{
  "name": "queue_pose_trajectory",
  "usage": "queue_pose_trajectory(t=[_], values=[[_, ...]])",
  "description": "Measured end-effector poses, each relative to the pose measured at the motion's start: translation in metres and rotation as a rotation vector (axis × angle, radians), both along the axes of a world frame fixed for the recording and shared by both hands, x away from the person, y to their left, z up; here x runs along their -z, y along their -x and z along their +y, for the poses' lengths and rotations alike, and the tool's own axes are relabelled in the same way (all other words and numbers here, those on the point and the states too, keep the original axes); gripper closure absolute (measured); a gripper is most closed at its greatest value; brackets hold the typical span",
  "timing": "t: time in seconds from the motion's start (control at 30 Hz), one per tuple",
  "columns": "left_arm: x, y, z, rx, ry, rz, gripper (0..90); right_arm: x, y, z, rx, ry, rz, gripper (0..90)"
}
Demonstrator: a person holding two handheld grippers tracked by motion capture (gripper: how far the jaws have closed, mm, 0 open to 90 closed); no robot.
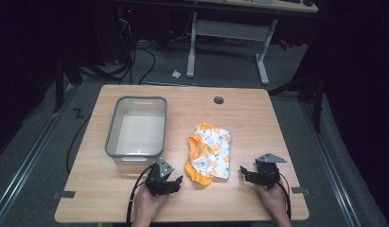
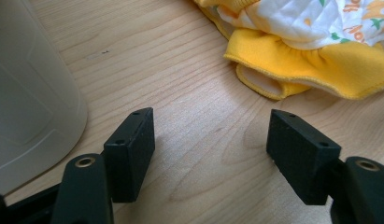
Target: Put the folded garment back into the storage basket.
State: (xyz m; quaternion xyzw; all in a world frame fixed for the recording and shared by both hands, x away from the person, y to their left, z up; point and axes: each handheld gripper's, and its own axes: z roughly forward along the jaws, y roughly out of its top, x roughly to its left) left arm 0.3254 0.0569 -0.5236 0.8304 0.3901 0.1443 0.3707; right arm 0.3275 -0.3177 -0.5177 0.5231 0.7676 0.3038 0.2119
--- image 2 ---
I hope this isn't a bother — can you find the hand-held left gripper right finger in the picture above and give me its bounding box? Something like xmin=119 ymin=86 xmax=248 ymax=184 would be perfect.
xmin=265 ymin=108 xmax=384 ymax=224

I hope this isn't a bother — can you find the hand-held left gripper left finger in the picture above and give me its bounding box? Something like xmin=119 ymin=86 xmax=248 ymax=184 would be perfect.
xmin=50 ymin=106 xmax=156 ymax=224

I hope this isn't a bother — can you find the yellow and white printed garment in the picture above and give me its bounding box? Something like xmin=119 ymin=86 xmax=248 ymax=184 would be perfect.
xmin=193 ymin=0 xmax=384 ymax=102

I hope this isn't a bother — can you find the white plastic container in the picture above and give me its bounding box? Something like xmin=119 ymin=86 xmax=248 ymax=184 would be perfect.
xmin=0 ymin=0 xmax=89 ymax=196

